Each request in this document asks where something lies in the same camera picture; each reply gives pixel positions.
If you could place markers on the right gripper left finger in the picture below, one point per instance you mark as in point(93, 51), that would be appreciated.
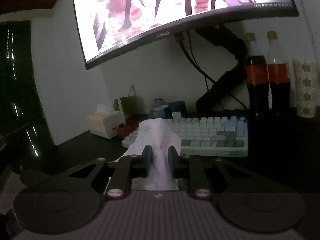
point(112, 180)

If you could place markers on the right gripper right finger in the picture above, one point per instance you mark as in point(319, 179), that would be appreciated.
point(200, 176)

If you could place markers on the white cloth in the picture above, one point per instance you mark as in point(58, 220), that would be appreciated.
point(156, 149)

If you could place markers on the white blue mechanical keyboard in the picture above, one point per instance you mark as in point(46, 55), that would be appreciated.
point(212, 137)

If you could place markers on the red box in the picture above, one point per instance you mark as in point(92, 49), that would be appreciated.
point(130, 126)

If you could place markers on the wooden tissue box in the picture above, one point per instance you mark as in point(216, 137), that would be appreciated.
point(105, 122)

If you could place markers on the dark teal mug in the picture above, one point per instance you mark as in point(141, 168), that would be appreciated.
point(177, 106)

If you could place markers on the green paper bag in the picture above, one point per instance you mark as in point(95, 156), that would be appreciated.
point(132, 104)

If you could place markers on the left cola bottle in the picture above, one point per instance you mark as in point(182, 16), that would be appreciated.
point(257, 77)

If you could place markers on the cola bottle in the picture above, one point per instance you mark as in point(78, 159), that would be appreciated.
point(257, 77)
point(279, 74)

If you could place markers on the right cola bottle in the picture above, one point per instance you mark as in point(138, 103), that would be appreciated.
point(279, 74)

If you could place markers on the curved computer monitor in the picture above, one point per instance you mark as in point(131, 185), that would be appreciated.
point(110, 28)

